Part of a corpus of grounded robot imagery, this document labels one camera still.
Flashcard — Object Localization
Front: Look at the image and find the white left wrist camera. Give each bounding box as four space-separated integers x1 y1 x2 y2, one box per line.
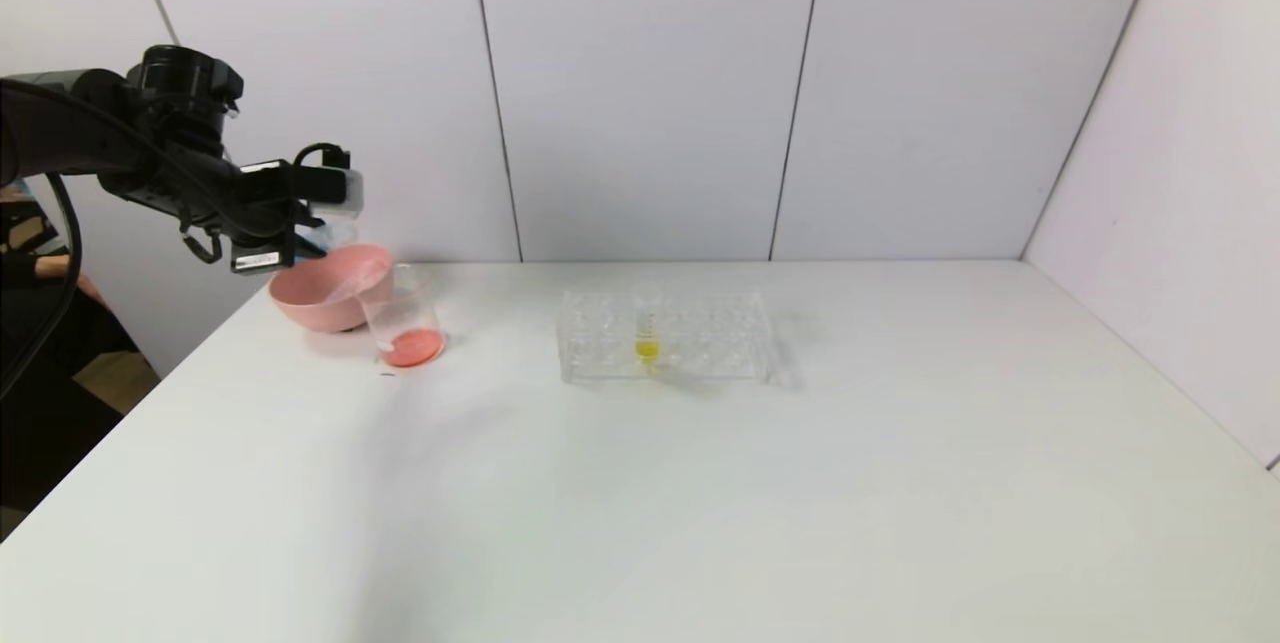
294 143 364 220

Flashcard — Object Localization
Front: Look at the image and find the test tube with blue pigment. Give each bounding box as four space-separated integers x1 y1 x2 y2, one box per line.
298 215 361 260

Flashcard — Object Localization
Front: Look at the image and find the test tube with yellow pigment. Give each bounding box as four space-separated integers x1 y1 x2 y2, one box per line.
633 284 664 367

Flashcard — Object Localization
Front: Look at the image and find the pink plastic bowl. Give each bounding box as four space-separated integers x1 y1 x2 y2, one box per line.
267 243 397 334

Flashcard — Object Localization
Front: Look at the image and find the clear acrylic test tube rack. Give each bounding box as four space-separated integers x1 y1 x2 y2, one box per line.
557 289 774 387

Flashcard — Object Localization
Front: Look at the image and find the seated person in black clothing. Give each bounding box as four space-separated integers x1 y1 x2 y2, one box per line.
0 248 141 424

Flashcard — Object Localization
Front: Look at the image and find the clear glass beaker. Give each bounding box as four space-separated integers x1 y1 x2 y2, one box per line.
357 264 447 370

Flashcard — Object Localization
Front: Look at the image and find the bare person hand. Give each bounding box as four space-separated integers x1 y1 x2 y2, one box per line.
38 253 109 312

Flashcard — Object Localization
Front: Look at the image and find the test tube with red pigment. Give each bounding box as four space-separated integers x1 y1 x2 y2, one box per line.
330 261 392 302

